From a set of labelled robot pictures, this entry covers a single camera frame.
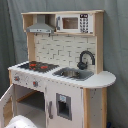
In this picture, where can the white microwave door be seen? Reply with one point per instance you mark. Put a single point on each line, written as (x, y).
(74, 23)

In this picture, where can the white oven door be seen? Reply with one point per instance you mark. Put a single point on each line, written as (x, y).
(6, 107)

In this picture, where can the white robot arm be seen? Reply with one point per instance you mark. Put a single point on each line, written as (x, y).
(20, 122)

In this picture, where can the wooden toy kitchen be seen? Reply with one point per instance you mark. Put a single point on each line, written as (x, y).
(62, 49)

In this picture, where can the grey toy sink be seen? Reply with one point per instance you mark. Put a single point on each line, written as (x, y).
(73, 74)

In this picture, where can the black toy faucet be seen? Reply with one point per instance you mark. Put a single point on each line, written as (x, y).
(83, 64)

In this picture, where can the black stovetop red burners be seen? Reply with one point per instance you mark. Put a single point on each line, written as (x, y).
(38, 66)

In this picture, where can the right stove knob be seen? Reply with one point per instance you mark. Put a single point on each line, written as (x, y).
(35, 83)

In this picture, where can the stove knob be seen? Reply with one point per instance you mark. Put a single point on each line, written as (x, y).
(35, 83)
(17, 78)

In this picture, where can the grey range hood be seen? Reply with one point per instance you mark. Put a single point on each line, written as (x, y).
(41, 26)

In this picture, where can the left stove knob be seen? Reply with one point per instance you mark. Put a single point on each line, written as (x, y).
(17, 78)

